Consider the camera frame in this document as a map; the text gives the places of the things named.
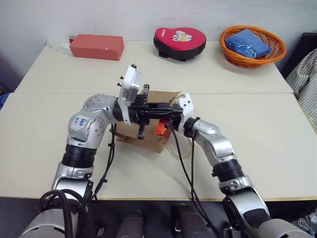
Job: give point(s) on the red heart-shaped punch pad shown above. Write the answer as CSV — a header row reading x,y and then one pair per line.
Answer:
x,y
179,42

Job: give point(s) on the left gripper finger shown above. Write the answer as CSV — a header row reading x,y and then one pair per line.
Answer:
x,y
163,107
162,113

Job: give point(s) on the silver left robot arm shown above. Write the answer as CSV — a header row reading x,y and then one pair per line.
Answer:
x,y
84,129

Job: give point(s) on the brown paper bag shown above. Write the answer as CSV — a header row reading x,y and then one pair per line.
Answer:
x,y
151,141

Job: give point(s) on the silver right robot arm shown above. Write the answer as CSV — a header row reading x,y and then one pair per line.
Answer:
x,y
223,146

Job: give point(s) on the dark rounded shape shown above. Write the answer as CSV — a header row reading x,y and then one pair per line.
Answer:
x,y
131,223
188,218

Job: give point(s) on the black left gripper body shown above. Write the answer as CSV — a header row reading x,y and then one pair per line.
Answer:
x,y
139,111

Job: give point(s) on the striped fabric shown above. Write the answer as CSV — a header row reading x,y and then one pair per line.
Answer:
x,y
305,79

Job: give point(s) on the red rectangular block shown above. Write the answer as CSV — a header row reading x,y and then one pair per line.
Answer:
x,y
96,47

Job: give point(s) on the orange plush toy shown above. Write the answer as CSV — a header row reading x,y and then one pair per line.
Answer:
x,y
160,129

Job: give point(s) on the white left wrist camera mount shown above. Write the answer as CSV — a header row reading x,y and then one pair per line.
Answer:
x,y
130,86

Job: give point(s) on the black chair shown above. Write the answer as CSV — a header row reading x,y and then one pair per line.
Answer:
x,y
309,39

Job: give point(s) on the blue object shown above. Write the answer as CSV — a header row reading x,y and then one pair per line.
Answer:
x,y
3,100

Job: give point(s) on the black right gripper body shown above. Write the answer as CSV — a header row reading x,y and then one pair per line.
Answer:
x,y
175,122

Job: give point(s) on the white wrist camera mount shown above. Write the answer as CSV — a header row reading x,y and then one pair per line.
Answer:
x,y
186,106
130,86

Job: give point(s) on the blue bagged cloth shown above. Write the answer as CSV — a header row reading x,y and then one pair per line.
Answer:
x,y
247,44

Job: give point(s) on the orange wicker basket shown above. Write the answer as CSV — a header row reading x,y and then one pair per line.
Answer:
x,y
277,53

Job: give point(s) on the small red white object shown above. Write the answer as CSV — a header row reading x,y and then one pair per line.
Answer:
x,y
71,38

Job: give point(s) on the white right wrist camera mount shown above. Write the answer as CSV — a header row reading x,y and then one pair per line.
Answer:
x,y
186,106

